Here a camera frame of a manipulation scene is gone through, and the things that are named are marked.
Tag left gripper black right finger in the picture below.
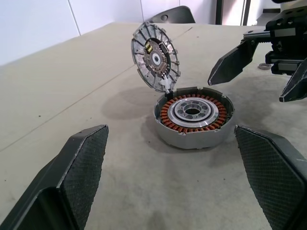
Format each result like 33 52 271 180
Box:
234 124 307 230

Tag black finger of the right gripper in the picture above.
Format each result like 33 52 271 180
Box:
279 58 307 103
207 39 260 86

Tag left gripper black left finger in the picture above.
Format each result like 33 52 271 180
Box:
0 124 109 230

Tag grey motor base copper windings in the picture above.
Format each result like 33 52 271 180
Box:
153 86 235 150

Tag round grey motor cover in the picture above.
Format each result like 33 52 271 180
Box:
130 21 181 93

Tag dark door frame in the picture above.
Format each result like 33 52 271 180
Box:
215 0 248 26

